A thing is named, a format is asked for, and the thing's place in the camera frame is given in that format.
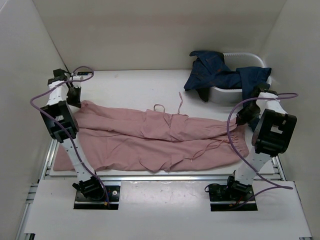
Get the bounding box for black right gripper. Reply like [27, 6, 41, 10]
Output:
[235, 102, 261, 127]

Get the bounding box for pink trousers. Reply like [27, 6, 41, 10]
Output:
[53, 91, 251, 173]

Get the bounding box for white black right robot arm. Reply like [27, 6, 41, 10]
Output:
[224, 83, 297, 200]

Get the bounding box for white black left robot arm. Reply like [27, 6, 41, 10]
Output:
[40, 68, 109, 204]

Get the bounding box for blue trousers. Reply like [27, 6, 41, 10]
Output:
[235, 66, 272, 100]

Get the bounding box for blue label sticker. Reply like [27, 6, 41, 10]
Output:
[76, 71, 93, 76]

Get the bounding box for white plastic basket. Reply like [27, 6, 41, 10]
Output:
[209, 52, 267, 106]

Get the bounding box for dark blue denim jeans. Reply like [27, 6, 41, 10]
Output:
[183, 50, 243, 102]

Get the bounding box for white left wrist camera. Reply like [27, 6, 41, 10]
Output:
[69, 73, 84, 81]

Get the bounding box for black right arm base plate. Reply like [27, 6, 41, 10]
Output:
[204, 183, 258, 212]

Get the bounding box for aluminium table edge rail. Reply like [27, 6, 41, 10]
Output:
[101, 174, 229, 182]

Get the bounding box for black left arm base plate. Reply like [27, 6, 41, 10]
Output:
[72, 176, 121, 210]

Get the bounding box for left aluminium side rail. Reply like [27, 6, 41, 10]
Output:
[15, 183, 39, 240]

